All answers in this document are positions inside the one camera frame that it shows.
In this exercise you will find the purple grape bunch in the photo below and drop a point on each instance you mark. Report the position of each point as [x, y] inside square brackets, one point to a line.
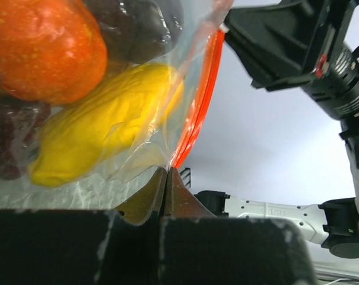
[19, 143]

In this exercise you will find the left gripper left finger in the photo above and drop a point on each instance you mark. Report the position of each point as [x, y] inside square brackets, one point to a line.
[145, 206]

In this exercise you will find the small orange pumpkin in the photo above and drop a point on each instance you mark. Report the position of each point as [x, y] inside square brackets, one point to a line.
[51, 51]

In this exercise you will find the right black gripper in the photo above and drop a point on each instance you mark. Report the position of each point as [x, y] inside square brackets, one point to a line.
[280, 46]

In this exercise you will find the clear zip top bag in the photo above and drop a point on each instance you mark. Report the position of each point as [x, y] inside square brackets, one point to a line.
[201, 20]

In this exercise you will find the aluminium frame rail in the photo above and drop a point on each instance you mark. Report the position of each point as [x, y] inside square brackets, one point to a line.
[336, 273]

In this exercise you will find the dark avocado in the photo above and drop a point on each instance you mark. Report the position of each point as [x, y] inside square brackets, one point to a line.
[138, 31]

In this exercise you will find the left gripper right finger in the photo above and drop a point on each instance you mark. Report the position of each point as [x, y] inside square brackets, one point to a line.
[180, 202]

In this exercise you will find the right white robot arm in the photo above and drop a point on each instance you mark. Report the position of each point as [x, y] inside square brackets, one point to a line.
[334, 224]

